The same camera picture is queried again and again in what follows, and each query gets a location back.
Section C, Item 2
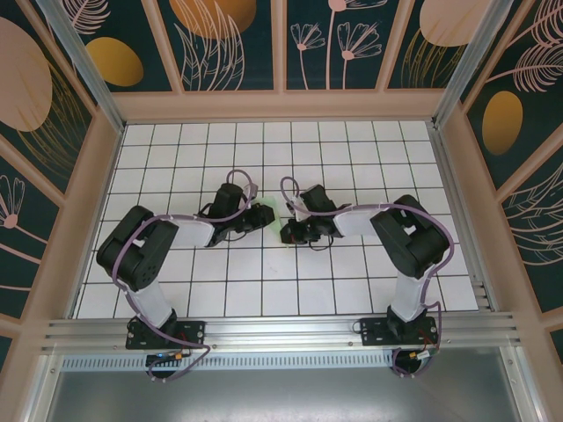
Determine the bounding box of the long aluminium mounting rail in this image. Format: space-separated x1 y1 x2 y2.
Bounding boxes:
41 310 527 353

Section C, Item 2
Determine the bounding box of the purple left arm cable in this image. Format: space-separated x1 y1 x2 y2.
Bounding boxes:
112 169 260 382

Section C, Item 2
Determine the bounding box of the grey metal sheet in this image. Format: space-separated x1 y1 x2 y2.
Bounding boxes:
37 346 536 422

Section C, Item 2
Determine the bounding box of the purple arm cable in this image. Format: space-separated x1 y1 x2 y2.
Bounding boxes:
112 169 260 382
280 176 457 379

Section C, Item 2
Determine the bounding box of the light green cloth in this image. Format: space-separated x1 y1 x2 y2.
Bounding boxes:
254 197 294 247

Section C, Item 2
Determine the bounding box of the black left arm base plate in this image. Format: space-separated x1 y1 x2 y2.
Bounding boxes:
126 319 208 351

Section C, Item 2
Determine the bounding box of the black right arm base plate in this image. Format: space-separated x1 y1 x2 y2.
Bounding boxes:
359 316 440 346

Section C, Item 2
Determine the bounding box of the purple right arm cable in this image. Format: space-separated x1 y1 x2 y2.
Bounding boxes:
280 176 457 379

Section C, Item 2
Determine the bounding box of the slotted grey cable duct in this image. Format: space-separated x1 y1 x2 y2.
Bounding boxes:
61 354 397 371

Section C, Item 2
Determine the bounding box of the aluminium frame post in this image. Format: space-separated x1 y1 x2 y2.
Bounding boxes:
431 0 514 128
34 0 127 133

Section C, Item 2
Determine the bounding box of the aluminium side rail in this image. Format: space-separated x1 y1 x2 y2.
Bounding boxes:
428 122 501 313

